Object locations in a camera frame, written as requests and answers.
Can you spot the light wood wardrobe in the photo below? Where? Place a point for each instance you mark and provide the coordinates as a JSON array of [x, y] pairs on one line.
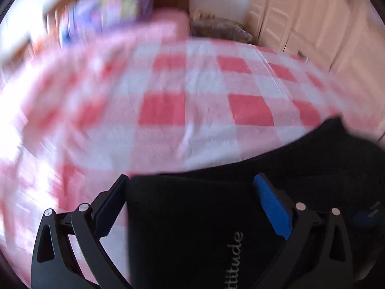
[[345, 37]]

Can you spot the floral covered side table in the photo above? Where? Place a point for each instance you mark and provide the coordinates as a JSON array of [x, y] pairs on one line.
[[207, 25]]

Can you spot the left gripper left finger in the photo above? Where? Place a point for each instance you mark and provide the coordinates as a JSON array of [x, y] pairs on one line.
[[54, 264]]

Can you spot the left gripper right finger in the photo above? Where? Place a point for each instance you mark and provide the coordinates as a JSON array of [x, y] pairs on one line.
[[317, 252]]

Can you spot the folded purple floral quilt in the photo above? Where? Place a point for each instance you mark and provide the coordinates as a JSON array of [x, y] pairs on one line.
[[85, 19]]

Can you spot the black sweatpants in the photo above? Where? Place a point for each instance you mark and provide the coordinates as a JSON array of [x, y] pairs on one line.
[[207, 229]]

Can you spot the pink checkered bed sheet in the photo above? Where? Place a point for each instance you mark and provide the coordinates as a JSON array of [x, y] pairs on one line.
[[74, 119]]

